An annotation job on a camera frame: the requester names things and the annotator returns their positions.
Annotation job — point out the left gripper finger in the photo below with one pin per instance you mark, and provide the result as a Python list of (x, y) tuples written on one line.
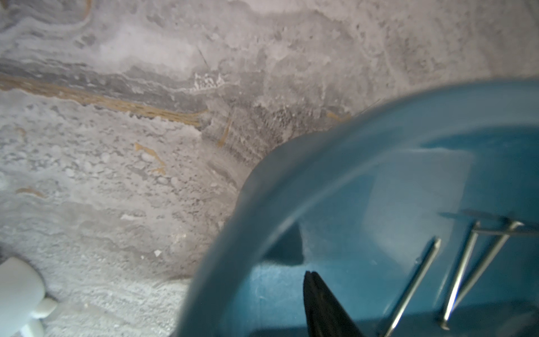
[(324, 314)]

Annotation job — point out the teal plastic storage box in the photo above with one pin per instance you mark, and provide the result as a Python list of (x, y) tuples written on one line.
[(361, 204)]

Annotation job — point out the steel nail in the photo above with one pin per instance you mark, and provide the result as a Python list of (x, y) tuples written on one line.
[(412, 287), (519, 233), (484, 262)]

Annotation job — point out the white twin-bell alarm clock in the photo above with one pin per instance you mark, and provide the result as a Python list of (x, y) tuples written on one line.
[(24, 302)]

